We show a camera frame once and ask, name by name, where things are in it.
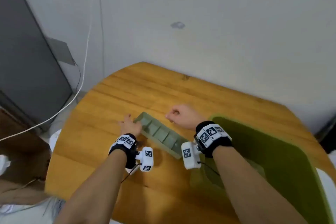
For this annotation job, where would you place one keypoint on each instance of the person's right fingers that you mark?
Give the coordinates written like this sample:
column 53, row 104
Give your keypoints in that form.
column 171, row 115

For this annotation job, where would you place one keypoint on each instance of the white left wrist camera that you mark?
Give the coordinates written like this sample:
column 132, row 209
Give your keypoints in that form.
column 146, row 159

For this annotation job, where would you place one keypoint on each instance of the person's right hand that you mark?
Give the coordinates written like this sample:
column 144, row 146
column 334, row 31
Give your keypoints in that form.
column 185, row 117

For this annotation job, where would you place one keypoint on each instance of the grey flat panel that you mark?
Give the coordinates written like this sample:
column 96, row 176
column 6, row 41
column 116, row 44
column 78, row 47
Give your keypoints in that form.
column 61, row 50

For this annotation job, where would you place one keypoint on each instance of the black wristband with markers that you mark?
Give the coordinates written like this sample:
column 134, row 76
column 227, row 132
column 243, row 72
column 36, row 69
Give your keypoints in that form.
column 126, row 143
column 212, row 137

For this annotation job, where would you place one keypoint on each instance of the black left wristband with markers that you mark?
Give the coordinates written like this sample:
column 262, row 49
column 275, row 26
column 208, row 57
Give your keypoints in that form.
column 126, row 143

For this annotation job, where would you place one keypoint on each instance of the white crumpled bag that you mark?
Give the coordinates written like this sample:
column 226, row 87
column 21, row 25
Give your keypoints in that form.
column 5, row 163

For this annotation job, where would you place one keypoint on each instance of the green plastic bin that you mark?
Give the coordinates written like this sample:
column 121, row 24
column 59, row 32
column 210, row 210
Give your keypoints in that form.
column 283, row 163

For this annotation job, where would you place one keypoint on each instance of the black right wristband with markers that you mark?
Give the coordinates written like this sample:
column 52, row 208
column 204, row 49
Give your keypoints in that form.
column 212, row 137

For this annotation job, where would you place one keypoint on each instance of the green compartment tray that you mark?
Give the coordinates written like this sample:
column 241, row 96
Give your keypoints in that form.
column 160, row 133

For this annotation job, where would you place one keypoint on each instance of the white object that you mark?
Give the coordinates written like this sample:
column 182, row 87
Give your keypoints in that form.
column 328, row 192

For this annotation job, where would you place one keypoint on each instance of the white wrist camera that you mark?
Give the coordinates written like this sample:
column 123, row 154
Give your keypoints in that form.
column 146, row 159
column 190, row 155

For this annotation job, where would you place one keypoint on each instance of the brown cardboard box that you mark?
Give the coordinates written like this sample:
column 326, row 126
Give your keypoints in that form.
column 21, row 158

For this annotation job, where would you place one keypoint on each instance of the person's left hand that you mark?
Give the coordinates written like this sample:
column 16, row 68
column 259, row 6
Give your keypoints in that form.
column 129, row 128

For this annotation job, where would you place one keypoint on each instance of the person's left fingers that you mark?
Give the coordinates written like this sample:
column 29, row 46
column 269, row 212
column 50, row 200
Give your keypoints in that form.
column 128, row 118

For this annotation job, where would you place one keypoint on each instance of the person's right forearm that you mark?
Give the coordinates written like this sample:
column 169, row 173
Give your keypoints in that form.
column 252, row 192

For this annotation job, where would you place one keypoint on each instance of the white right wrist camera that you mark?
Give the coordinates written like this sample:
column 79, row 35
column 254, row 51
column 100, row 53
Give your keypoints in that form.
column 190, row 155

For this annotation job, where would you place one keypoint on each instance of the grey cabinet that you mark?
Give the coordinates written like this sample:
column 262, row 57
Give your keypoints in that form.
column 26, row 61

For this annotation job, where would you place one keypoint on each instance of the person's left forearm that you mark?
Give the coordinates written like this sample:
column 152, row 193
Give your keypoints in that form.
column 97, row 192

